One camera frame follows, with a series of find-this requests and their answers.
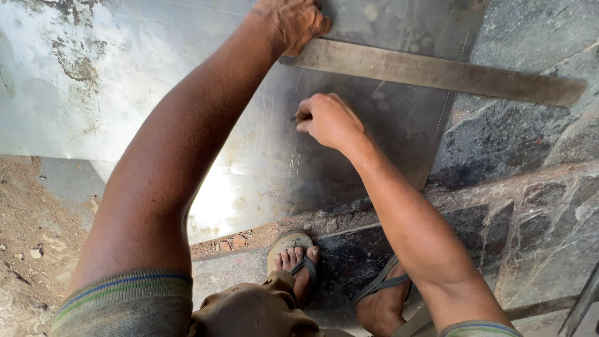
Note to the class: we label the person's right hand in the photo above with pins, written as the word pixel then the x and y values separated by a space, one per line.
pixel 330 120

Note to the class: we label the person's left hand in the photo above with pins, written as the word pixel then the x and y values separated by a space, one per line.
pixel 292 21

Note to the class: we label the person's left fingers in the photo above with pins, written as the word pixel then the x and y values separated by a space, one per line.
pixel 312 29

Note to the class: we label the thin marking scriber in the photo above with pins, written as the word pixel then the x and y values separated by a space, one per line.
pixel 294 119

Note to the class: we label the long steel ruler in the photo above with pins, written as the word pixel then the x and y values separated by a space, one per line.
pixel 421 70

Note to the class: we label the shiny metal sheet underneath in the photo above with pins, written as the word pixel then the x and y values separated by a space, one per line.
pixel 224 206

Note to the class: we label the worn grey sandal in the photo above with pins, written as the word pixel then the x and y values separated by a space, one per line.
pixel 288 241
pixel 381 281

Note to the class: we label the small reddish stone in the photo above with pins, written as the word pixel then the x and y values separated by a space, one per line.
pixel 239 240

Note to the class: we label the person's left foot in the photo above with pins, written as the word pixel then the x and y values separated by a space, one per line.
pixel 299 276

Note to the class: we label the person's foot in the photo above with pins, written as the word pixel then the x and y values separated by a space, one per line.
pixel 381 311
pixel 299 276

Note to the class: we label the large grey metal sheet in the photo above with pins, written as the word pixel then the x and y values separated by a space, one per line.
pixel 70 112

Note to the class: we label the person's right foot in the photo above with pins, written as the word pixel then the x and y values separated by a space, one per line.
pixel 381 311

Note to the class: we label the brown trousers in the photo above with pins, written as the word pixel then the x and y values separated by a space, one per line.
pixel 252 313

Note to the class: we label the grey striped shirt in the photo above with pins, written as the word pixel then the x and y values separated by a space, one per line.
pixel 126 309

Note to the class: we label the flat metal strip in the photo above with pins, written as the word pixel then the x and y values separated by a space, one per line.
pixel 538 309

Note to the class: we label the dark metal bar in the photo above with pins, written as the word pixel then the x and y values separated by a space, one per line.
pixel 582 304

